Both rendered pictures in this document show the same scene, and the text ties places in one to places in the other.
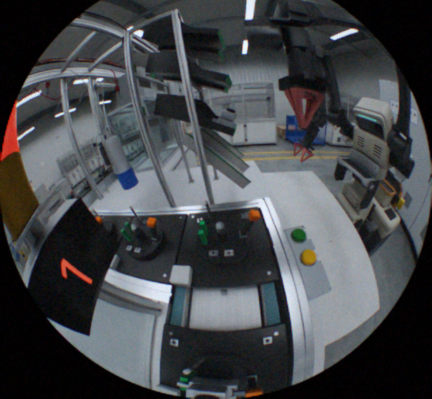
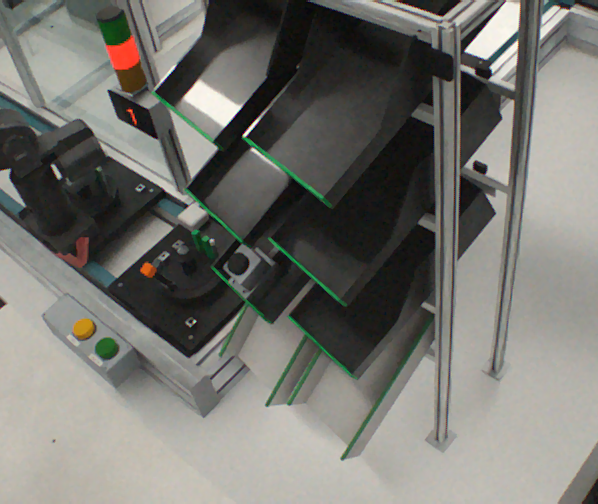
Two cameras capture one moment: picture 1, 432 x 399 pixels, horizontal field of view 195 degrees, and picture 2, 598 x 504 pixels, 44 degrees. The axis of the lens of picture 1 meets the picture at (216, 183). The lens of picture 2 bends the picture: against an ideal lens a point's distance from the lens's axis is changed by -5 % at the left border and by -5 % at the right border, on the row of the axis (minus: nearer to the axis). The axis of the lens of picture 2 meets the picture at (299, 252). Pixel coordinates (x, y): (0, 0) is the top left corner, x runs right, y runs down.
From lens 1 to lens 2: 135 cm
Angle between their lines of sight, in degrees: 89
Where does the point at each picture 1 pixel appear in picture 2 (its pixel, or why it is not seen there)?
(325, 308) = (35, 341)
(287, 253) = (113, 319)
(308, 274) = (77, 313)
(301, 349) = (45, 255)
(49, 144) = not seen: outside the picture
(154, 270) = not seen: hidden behind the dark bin
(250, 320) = (115, 263)
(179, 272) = (193, 214)
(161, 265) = not seen: hidden behind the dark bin
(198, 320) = (156, 227)
